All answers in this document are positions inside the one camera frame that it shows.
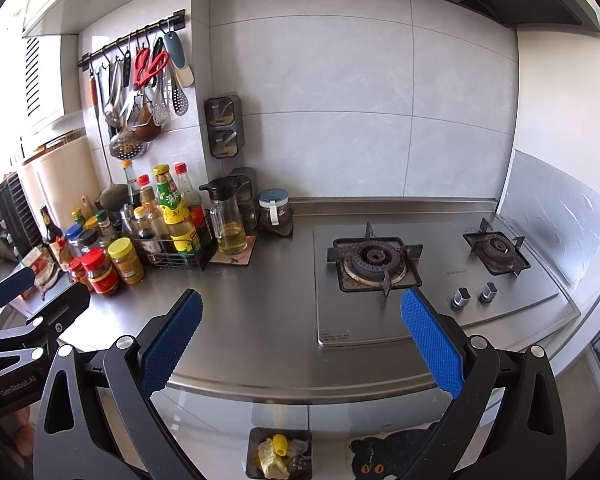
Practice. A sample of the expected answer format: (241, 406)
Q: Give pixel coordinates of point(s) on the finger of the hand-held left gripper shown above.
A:
(65, 307)
(12, 285)

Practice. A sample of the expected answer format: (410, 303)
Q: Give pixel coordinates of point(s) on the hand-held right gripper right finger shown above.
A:
(432, 345)

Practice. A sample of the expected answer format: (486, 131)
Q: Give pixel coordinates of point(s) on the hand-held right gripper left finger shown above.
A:
(172, 340)

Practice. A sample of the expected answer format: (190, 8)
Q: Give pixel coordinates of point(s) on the dark trash bin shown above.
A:
(251, 452)

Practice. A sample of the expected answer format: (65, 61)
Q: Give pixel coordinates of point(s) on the yellow foam fruit net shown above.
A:
(280, 445)

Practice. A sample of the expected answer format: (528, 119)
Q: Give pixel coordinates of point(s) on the yellow plastic bag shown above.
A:
(270, 462)

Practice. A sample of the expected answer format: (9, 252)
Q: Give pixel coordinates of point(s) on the red seasoning packet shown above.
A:
(42, 270)

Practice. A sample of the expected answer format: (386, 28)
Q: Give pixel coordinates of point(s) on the small red cap jar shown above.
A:
(77, 270)

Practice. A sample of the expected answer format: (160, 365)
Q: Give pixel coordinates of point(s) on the red label jar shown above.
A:
(102, 277)

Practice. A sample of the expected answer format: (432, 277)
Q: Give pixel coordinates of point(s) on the grey stove knob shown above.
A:
(488, 292)
(462, 298)

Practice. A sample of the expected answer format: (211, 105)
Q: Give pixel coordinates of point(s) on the steel gas stove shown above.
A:
(380, 320)

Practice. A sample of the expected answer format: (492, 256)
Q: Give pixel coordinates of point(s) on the dark wine bottle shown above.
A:
(50, 230)

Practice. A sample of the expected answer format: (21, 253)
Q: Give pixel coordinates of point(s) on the black lid jar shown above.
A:
(89, 242)

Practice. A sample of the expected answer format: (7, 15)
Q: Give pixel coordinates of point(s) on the black countertop oven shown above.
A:
(10, 210)

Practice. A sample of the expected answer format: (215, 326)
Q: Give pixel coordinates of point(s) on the yellow lid jar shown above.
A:
(127, 265)

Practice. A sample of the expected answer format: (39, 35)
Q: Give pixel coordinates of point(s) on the grey base cabinet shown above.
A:
(220, 410)

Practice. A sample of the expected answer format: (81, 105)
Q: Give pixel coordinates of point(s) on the large black burner grate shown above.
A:
(375, 260)

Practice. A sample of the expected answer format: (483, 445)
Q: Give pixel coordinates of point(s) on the brown square coaster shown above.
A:
(237, 258)

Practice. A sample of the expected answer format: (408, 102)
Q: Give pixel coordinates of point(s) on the steel cap spice bottle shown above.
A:
(127, 220)

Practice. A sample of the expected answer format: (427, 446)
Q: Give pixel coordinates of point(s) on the small dark sauce bottle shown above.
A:
(145, 235)

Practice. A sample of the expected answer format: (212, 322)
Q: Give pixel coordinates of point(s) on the small black burner grate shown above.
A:
(497, 249)

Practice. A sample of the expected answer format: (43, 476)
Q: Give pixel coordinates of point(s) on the black cat floor mat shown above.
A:
(380, 455)

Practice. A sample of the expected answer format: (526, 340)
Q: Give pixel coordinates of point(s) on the glass oil dispenser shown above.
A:
(230, 230)

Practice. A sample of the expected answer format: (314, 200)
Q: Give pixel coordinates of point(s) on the large bottle yellow green label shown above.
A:
(175, 210)

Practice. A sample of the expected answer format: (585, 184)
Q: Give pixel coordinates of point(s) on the amber liquid bottle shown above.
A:
(150, 205)

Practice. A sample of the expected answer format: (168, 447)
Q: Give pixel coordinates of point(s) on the dark soy sauce bottle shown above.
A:
(130, 185)

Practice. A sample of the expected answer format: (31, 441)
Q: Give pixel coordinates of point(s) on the red cap clear bottle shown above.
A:
(192, 200)

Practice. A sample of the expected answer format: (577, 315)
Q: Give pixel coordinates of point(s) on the dark mat under jar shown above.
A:
(285, 231)

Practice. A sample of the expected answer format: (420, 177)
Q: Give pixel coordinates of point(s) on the glass jar blue white lid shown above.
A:
(275, 210)

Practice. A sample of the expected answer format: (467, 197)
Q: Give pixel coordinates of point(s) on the steel perforated skimmer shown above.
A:
(122, 147)

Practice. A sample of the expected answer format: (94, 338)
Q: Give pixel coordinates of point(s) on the silver foil splash panel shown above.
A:
(555, 220)

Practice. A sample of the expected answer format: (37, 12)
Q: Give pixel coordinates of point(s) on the brown ladle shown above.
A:
(147, 132)

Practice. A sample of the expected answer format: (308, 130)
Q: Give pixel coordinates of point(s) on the steel tongs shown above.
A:
(112, 105)

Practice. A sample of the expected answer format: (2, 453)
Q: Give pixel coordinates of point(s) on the steel slotted spoon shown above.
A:
(179, 102)

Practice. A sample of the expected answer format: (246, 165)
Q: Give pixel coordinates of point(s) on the red kitchen scissors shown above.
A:
(145, 76)

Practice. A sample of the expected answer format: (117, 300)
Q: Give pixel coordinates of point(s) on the grey wall seasoning box set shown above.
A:
(222, 125)
(247, 185)

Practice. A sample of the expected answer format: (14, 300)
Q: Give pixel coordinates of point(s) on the black utensil rail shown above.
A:
(110, 48)

